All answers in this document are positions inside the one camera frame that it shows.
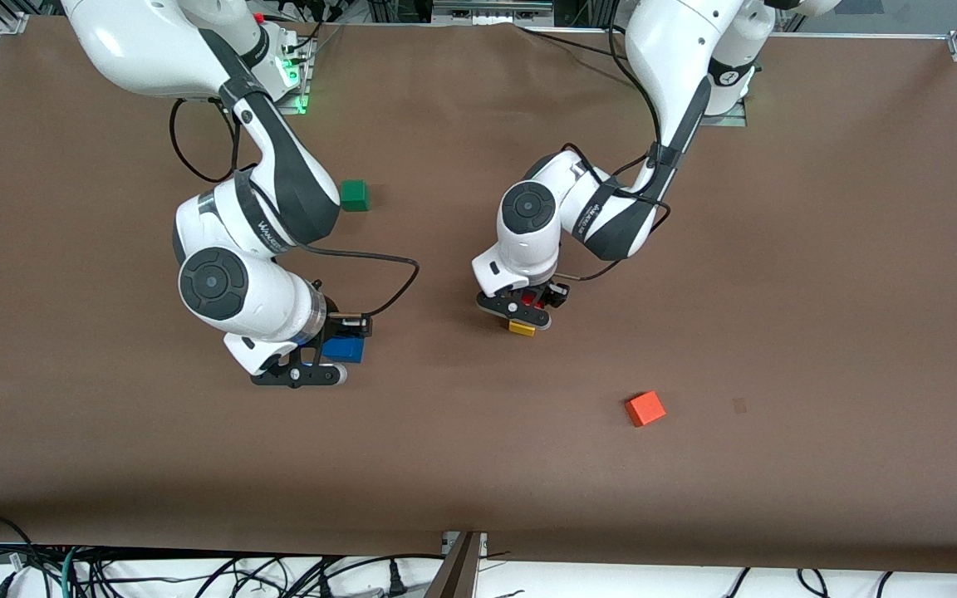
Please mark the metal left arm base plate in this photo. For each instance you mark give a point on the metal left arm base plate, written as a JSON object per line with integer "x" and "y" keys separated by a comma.
{"x": 732, "y": 120}

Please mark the aluminium frame corner bracket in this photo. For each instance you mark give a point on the aluminium frame corner bracket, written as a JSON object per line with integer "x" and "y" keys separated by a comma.
{"x": 12, "y": 25}

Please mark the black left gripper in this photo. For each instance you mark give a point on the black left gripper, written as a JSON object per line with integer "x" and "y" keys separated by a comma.
{"x": 547, "y": 294}

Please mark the brown support beam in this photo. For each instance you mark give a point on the brown support beam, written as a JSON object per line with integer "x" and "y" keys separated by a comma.
{"x": 453, "y": 577}

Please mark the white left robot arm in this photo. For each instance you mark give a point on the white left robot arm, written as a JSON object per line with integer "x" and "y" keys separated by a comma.
{"x": 528, "y": 249}

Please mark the metal table edge bracket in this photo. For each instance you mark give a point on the metal table edge bracket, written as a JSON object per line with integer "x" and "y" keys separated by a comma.
{"x": 449, "y": 541}

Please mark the green cube block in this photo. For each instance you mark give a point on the green cube block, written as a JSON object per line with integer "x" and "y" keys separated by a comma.
{"x": 355, "y": 195}

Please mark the yellow cube block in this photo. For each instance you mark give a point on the yellow cube block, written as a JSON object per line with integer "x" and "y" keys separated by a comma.
{"x": 522, "y": 329}

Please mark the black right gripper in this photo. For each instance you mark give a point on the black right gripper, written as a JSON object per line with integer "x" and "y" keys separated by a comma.
{"x": 336, "y": 325}

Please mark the orange cube block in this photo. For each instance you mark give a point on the orange cube block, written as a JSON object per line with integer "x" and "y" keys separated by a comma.
{"x": 645, "y": 409}

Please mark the blue cube block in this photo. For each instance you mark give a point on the blue cube block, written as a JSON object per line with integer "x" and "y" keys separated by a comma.
{"x": 343, "y": 350}

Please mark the brown table cover sheet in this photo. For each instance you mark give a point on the brown table cover sheet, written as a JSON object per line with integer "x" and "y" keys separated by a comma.
{"x": 478, "y": 465}

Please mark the black power plug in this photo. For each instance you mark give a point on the black power plug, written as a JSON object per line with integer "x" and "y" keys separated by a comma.
{"x": 396, "y": 580}

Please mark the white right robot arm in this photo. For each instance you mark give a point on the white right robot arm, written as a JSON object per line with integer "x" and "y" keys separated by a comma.
{"x": 254, "y": 299}

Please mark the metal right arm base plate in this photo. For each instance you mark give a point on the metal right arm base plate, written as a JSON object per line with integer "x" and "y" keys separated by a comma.
{"x": 302, "y": 91}

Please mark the red cube block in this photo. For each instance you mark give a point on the red cube block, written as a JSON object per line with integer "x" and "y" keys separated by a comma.
{"x": 529, "y": 301}

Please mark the grey power strip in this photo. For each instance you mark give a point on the grey power strip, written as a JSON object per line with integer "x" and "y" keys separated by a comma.
{"x": 491, "y": 12}

